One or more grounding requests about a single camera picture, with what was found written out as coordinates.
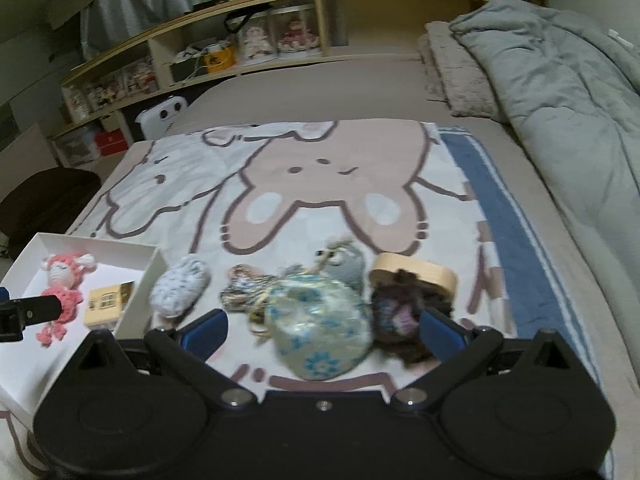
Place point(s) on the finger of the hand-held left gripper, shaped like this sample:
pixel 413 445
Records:
pixel 35 310

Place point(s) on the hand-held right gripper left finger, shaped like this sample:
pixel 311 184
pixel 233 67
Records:
pixel 206 332

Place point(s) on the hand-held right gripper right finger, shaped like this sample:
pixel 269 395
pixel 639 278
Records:
pixel 440 335

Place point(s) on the dark brown furry toy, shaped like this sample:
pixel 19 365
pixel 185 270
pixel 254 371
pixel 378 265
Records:
pixel 395 310

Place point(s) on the white crochet pouch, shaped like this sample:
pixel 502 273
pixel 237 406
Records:
pixel 177 285

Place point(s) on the wooden block stand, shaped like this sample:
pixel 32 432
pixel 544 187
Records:
pixel 415 267

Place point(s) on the white cardboard box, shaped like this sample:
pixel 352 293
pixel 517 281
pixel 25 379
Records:
pixel 105 256

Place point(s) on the grey crochet doll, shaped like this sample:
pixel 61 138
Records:
pixel 346 265

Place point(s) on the pink crochet doll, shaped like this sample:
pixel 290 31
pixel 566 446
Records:
pixel 65 272

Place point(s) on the tan tissue packet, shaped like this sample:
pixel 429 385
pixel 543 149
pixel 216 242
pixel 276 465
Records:
pixel 105 306

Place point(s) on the brown floor cushion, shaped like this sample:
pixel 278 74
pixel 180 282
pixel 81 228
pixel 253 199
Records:
pixel 45 200

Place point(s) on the clear storage bin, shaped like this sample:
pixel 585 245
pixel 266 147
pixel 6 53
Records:
pixel 75 147

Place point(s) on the red box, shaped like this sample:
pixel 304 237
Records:
pixel 114 142

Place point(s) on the cartoon printed blanket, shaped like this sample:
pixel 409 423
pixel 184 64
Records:
pixel 325 185

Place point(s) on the clear plastic jar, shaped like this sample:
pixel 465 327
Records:
pixel 76 104

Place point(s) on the white space heater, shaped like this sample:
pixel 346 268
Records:
pixel 165 112

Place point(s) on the row of shelf figurines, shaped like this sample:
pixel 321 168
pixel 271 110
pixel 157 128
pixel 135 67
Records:
pixel 125 82

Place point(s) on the grey duvet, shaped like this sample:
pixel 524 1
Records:
pixel 565 110

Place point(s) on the grey fuzzy pillow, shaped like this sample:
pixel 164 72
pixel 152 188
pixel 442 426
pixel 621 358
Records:
pixel 460 75

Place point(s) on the dark green box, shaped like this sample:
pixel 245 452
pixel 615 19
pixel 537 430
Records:
pixel 185 69

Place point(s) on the yellow bag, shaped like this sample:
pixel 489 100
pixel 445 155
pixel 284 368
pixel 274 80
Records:
pixel 220 60

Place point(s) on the white doll display case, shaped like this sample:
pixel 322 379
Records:
pixel 257 37

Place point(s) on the red doll display case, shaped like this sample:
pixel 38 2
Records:
pixel 297 35

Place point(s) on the wooden headboard shelf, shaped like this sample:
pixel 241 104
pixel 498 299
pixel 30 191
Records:
pixel 330 15

